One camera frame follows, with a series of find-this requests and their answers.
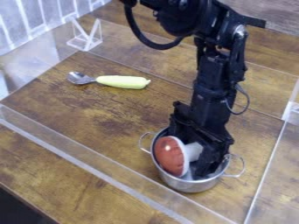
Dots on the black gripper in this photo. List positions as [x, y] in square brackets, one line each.
[199, 123]

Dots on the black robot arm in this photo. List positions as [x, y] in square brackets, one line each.
[218, 29]

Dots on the spoon with yellow handle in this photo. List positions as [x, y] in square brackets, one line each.
[116, 81]

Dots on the clear acrylic triangle stand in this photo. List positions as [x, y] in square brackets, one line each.
[84, 41]

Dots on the red and white plush mushroom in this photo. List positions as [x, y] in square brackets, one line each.
[174, 155]

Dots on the silver pot with handles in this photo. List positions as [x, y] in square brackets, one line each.
[186, 183]

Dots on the black wall strip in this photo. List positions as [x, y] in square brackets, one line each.
[253, 21]

